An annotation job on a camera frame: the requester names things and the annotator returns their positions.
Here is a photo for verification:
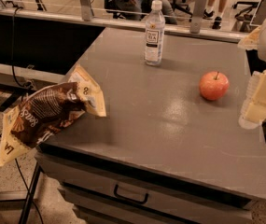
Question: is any standing person with sneakers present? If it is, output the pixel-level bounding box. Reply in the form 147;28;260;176
203;0;233;30

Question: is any clear plastic water bottle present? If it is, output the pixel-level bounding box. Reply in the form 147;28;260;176
145;0;165;66

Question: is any metal railing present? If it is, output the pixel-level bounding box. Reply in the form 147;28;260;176
0;0;248;43

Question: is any seated person in jeans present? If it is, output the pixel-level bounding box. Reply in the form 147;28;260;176
115;0;177;25

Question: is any grey drawer cabinet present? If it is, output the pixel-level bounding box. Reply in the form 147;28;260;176
36;28;266;224

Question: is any red apple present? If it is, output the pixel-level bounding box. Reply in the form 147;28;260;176
199;71;230;101

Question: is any black drawer handle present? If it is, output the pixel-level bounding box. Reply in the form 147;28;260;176
113;184;149;205

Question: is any black cable on left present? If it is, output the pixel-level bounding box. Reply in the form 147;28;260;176
10;7;35;91

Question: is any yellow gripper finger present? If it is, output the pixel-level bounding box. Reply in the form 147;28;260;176
238;69;266;129
238;27;260;50

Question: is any brown chip bag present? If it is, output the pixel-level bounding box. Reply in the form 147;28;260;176
0;63;106;167

